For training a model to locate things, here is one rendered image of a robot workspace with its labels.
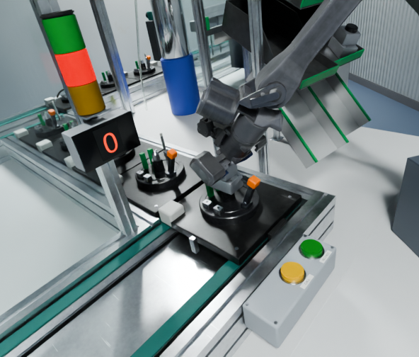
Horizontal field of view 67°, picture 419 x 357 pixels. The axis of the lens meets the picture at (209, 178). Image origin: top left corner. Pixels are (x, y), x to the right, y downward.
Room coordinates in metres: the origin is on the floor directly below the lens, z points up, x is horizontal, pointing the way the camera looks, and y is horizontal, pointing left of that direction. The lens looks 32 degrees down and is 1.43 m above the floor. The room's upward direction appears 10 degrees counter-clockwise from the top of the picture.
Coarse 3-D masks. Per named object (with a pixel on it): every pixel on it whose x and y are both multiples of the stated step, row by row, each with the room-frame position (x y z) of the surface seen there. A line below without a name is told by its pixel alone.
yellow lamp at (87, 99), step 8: (96, 80) 0.56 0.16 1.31; (72, 88) 0.53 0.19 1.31; (80, 88) 0.53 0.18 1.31; (88, 88) 0.54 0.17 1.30; (96, 88) 0.55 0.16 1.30; (72, 96) 0.54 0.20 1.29; (80, 96) 0.53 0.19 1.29; (88, 96) 0.53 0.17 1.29; (96, 96) 0.54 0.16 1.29; (80, 104) 0.53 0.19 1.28; (88, 104) 0.53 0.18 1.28; (96, 104) 0.54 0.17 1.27; (104, 104) 0.56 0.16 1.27; (80, 112) 0.54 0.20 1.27; (88, 112) 0.53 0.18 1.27; (96, 112) 0.54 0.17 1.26
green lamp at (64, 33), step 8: (64, 16) 0.54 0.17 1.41; (72, 16) 0.55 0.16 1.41; (48, 24) 0.53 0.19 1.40; (56, 24) 0.53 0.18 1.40; (64, 24) 0.54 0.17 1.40; (72, 24) 0.54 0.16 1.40; (48, 32) 0.54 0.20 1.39; (56, 32) 0.53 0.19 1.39; (64, 32) 0.53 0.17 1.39; (72, 32) 0.54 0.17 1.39; (80, 32) 0.56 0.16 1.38; (56, 40) 0.53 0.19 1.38; (64, 40) 0.53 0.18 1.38; (72, 40) 0.54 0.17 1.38; (80, 40) 0.55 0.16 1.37; (56, 48) 0.54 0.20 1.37; (64, 48) 0.53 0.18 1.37; (72, 48) 0.53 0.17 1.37; (80, 48) 0.54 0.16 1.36
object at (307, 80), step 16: (240, 0) 0.89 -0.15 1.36; (272, 0) 0.91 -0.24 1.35; (224, 16) 0.88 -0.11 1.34; (240, 16) 0.83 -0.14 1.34; (272, 16) 0.91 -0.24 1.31; (288, 16) 0.87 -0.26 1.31; (224, 32) 0.89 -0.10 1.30; (240, 32) 0.84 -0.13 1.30; (272, 32) 0.90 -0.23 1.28; (288, 32) 0.87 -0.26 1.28; (272, 48) 0.83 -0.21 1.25; (320, 64) 0.78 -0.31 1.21; (336, 64) 0.75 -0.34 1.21; (304, 80) 0.68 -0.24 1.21; (320, 80) 0.72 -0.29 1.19
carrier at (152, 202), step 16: (144, 160) 0.80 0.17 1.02; (160, 160) 0.78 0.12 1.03; (176, 160) 0.83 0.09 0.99; (128, 176) 0.81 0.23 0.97; (144, 176) 0.74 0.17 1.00; (160, 176) 0.75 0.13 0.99; (176, 176) 0.74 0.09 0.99; (192, 176) 0.75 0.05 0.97; (128, 192) 0.73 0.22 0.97; (144, 192) 0.72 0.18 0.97; (160, 192) 0.70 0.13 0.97; (176, 192) 0.69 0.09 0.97; (144, 208) 0.65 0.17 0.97
